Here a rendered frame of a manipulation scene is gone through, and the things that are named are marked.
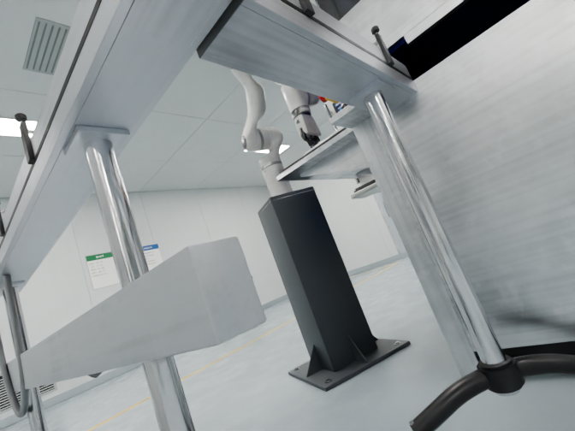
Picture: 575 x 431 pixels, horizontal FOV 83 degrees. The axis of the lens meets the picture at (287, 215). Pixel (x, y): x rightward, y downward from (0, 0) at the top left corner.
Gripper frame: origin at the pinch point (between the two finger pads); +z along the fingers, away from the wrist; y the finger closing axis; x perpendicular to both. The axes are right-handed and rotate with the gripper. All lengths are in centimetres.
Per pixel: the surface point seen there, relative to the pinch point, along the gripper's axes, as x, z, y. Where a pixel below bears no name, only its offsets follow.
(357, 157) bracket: -16.5, 13.1, -2.6
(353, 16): -39.4, -25.8, -12.5
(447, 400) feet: -31, 82, -41
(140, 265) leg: -11, 34, -88
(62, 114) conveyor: -13, 6, -95
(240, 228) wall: 496, -96, 391
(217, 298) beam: -33, 44, -91
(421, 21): -55, -9, -12
